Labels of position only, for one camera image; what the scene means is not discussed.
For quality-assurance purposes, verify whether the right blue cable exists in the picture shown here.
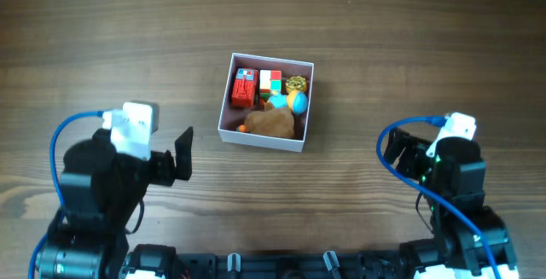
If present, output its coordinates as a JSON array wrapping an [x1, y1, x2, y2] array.
[[375, 115, 504, 279]]

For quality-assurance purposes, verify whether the blue cable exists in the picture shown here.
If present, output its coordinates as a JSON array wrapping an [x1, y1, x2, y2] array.
[[375, 115, 504, 279], [26, 110, 107, 279]]

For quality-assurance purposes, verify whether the black mounting rail base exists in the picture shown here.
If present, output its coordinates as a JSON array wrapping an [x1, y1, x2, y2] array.
[[127, 244, 427, 279]]

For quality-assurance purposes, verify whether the left blue cable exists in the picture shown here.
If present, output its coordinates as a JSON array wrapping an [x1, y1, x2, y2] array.
[[26, 110, 107, 279]]

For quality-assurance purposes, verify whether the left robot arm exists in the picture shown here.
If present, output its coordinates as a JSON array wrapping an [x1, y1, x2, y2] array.
[[34, 128, 194, 278]]

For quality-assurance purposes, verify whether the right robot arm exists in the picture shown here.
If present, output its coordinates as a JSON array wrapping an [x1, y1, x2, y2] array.
[[376, 124, 520, 278]]

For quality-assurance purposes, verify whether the brown plush capybara toy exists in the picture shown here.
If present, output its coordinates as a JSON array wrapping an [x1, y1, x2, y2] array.
[[236, 103, 294, 139]]

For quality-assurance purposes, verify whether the white box pink interior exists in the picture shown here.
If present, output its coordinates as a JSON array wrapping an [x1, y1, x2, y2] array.
[[218, 53, 315, 153]]

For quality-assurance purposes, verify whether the red toy truck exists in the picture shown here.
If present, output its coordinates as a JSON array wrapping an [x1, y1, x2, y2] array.
[[231, 68, 259, 108]]

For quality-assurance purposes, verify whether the yellow duck toy blue hat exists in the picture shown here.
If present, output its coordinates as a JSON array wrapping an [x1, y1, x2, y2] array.
[[267, 90, 309, 115]]

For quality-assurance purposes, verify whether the yellow toy wheel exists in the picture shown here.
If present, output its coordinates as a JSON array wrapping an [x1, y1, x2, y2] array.
[[285, 76, 308, 94]]

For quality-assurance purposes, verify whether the small colourful puzzle cube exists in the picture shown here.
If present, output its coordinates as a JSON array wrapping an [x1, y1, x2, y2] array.
[[259, 70, 282, 101]]

